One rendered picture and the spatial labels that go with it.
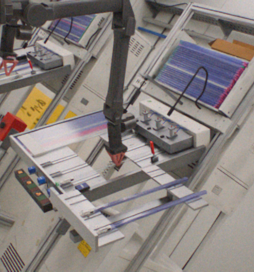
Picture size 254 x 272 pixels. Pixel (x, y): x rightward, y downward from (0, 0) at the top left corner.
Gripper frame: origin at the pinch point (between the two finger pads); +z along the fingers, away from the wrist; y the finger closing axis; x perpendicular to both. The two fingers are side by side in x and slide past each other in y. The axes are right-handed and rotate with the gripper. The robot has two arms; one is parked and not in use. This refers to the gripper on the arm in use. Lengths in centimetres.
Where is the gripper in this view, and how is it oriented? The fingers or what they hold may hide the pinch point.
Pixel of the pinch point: (117, 163)
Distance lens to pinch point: 214.7
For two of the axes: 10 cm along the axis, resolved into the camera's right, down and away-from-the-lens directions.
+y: -5.3, -3.6, 7.7
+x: -8.5, 2.9, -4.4
